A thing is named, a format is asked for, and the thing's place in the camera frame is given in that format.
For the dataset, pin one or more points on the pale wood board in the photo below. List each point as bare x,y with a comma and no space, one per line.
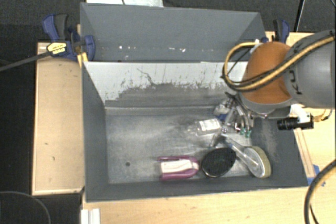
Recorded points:
57,126

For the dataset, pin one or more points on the black cylinder on white bracket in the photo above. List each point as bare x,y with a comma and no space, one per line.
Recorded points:
288,123

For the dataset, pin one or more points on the purple and white stapler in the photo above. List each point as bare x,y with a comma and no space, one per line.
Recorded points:
178,168

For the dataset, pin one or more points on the grey metal bin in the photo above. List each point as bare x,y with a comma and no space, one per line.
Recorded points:
147,133

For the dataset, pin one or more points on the clear plastic bottle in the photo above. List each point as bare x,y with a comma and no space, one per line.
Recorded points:
208,126

